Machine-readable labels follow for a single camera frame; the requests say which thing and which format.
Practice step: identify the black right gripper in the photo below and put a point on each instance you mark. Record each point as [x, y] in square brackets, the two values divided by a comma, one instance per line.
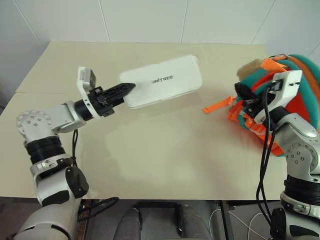
[253, 108]

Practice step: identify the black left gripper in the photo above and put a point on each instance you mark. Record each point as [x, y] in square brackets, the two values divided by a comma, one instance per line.
[99, 103]

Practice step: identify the white rectangular foam box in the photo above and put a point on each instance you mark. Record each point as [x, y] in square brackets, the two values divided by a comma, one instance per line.
[162, 81]

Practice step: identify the orange and teal backpack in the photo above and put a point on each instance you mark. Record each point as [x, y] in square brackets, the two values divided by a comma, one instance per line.
[303, 82]

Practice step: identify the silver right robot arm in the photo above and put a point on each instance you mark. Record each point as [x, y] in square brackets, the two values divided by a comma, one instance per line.
[297, 127]

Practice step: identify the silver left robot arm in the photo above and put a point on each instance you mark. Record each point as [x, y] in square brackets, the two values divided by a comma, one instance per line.
[62, 115]

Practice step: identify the black table leg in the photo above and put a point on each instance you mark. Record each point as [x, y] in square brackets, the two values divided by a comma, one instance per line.
[225, 222]

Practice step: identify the grey rounded shape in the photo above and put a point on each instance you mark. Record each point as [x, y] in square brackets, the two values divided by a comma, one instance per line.
[131, 225]
[196, 225]

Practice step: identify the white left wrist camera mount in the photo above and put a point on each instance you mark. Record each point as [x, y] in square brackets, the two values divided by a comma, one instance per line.
[83, 80]

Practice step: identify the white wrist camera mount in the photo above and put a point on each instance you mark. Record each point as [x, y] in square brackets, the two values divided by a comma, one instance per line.
[83, 80]
[288, 86]

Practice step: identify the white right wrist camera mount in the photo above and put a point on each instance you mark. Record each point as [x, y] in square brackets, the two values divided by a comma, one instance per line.
[288, 86]

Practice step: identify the black frame under table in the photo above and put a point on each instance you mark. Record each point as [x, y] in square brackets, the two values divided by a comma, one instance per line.
[160, 207]

